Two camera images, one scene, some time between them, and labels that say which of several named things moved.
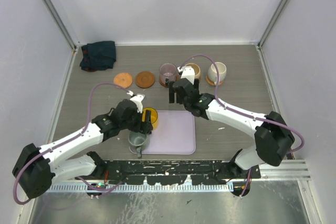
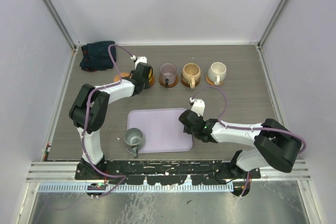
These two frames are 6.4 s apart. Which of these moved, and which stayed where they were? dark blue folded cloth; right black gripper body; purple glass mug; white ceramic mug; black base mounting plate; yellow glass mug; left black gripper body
Moved: left black gripper body; right black gripper body; yellow glass mug
Stayed: white ceramic mug; black base mounting plate; dark blue folded cloth; purple glass mug
